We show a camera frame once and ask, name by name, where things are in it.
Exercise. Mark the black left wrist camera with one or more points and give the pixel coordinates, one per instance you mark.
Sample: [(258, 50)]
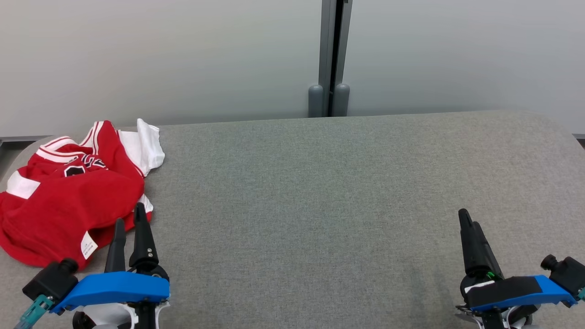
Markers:
[(50, 281)]

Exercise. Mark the grey partition post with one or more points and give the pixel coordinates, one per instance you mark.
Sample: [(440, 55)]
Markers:
[(329, 55)]

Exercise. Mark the red white jersey shirt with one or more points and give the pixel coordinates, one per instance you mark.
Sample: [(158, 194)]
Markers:
[(114, 155)]

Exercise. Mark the red shorts white stripe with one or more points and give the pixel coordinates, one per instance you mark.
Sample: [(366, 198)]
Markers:
[(20, 185)]

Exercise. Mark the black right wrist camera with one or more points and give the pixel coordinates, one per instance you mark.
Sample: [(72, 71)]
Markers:
[(569, 274)]

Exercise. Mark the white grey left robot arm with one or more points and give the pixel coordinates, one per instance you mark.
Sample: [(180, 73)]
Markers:
[(109, 316)]

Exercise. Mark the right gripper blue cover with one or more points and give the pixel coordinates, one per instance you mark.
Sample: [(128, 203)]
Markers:
[(507, 292)]

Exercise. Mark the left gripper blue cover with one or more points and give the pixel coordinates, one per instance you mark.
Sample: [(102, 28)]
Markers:
[(114, 290)]

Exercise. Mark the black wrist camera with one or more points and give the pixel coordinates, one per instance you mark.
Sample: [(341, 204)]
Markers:
[(50, 281), (569, 274)]

